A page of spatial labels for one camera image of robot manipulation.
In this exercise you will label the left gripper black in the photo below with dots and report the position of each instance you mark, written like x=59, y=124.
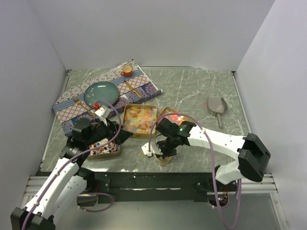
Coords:
x=112, y=127

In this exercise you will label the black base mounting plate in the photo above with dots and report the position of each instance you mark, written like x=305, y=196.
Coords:
x=152, y=186

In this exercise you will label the gold tin with gummy candies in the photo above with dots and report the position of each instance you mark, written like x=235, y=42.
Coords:
x=177, y=119

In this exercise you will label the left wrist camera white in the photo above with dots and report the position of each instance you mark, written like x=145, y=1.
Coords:
x=101, y=112

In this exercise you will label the teal ceramic plate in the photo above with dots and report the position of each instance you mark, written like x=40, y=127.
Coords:
x=101, y=91

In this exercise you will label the gold tin with popsicle candies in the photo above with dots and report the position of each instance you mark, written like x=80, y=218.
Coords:
x=139, y=119

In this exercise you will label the gold knife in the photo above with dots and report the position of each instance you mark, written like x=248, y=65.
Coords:
x=133, y=89

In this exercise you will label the metal candy scoop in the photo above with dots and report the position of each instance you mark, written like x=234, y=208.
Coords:
x=217, y=106

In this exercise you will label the orange cup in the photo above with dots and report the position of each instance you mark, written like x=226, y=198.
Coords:
x=127, y=71

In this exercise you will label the patterned placemat cloth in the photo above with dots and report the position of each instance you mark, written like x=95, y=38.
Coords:
x=125, y=84

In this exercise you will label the gold tin with lollipops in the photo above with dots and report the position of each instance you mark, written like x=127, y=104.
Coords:
x=110, y=150

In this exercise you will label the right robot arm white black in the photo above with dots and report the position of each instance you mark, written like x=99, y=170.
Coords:
x=249, y=154

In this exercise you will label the clear glass jar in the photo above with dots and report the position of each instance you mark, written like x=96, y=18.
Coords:
x=162, y=161

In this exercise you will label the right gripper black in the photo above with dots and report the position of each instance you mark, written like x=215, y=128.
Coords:
x=162, y=154

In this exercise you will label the gold fork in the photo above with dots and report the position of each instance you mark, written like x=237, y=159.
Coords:
x=78, y=102

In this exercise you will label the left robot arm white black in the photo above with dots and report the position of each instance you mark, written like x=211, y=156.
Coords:
x=69, y=178

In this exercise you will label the aluminium rail frame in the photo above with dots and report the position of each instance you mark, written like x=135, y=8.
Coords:
x=267, y=186

